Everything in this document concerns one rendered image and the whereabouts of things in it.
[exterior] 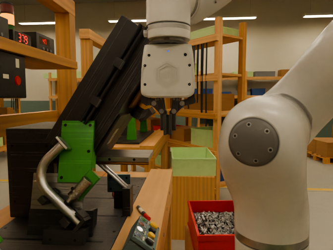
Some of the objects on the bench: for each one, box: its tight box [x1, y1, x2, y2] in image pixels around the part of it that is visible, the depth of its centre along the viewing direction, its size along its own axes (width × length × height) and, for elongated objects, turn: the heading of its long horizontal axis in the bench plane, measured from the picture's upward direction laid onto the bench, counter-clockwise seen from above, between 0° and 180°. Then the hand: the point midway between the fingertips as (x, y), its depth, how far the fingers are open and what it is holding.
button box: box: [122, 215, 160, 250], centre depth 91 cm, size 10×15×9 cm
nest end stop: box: [72, 216, 91, 234], centre depth 92 cm, size 4×7×6 cm
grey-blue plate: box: [107, 174, 130, 208], centre depth 119 cm, size 10×2×14 cm
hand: (168, 124), depth 56 cm, fingers closed
